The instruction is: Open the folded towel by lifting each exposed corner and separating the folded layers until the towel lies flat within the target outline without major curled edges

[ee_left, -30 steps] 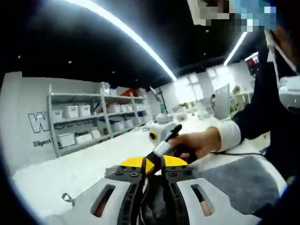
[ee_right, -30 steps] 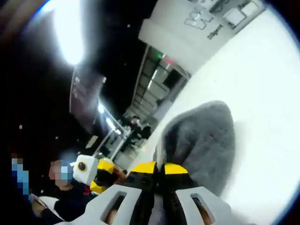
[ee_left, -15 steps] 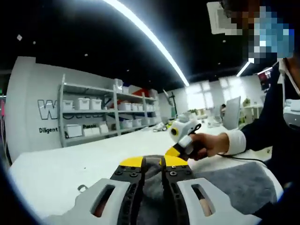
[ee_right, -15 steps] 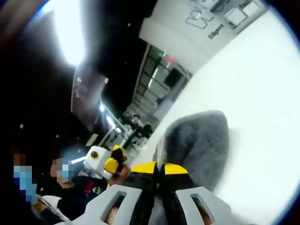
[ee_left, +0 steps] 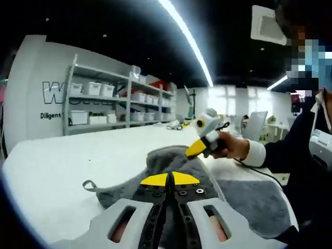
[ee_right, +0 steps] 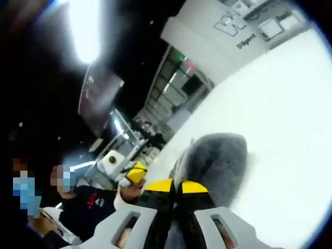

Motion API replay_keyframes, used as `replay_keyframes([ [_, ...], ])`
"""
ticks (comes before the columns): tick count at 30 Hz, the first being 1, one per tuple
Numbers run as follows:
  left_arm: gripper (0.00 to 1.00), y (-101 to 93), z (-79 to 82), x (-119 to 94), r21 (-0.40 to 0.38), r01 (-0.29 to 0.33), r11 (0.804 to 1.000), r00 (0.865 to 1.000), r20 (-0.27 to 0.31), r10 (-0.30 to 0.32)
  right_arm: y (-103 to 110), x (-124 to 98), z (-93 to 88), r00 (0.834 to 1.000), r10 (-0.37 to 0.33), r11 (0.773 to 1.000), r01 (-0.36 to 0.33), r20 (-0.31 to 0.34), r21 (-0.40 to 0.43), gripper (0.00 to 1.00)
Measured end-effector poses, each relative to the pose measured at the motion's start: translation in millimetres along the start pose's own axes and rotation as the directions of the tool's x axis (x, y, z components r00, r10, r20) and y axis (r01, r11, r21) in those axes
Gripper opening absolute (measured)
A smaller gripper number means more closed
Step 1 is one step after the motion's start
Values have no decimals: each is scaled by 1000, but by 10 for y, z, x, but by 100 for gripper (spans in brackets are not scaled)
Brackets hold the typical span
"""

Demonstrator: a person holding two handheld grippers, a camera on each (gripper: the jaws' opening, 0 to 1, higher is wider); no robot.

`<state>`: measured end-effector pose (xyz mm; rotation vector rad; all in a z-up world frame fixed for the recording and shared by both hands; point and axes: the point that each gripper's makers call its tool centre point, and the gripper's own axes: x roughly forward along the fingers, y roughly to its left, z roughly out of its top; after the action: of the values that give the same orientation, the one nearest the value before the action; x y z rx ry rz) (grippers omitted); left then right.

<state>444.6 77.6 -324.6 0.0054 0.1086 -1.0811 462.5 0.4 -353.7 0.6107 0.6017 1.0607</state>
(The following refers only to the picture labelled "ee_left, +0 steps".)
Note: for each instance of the grey towel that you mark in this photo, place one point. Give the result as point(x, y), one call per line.
point(249, 202)

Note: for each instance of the person's right hand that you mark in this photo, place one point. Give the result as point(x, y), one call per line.
point(232, 146)

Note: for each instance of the yellow black tool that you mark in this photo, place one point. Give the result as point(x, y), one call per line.
point(187, 124)

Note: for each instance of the black pole stand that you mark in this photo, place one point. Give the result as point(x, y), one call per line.
point(193, 98)

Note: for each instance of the white desk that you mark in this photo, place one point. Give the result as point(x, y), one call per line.
point(277, 128)

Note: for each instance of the short ceiling light strip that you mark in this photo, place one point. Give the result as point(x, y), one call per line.
point(277, 82)

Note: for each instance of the long ceiling light strip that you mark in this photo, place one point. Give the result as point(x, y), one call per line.
point(186, 33)

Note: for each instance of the ceiling air vent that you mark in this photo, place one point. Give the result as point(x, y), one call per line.
point(267, 26)

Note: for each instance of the white chest-worn device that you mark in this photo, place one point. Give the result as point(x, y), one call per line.
point(320, 141)

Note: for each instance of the row of white storage bins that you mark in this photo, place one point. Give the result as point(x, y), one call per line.
point(92, 88)

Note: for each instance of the grey metal shelving unit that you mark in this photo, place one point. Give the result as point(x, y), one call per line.
point(67, 103)

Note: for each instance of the person's dark jacket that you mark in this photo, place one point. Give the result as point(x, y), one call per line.
point(319, 186)

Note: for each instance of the person's head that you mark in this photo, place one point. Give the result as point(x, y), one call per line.
point(298, 15)

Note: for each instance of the red wall display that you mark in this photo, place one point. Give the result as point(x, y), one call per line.
point(295, 103)

